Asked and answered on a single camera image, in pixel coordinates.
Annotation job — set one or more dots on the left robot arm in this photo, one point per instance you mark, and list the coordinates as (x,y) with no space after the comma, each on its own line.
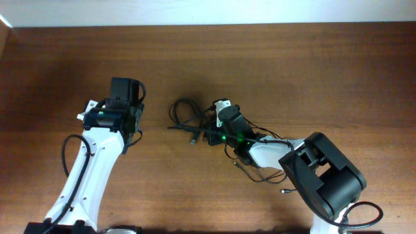
(109,126)

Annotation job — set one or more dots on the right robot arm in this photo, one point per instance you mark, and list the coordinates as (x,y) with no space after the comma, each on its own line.
(328,182)

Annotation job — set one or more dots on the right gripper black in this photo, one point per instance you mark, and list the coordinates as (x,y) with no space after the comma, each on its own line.
(212,138)

